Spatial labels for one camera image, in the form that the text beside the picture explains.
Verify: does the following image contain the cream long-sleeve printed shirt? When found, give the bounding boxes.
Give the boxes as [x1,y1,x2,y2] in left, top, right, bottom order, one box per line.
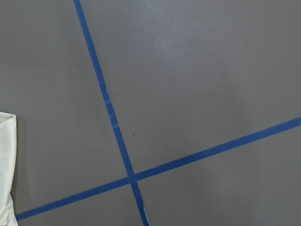
[0,112,18,226]

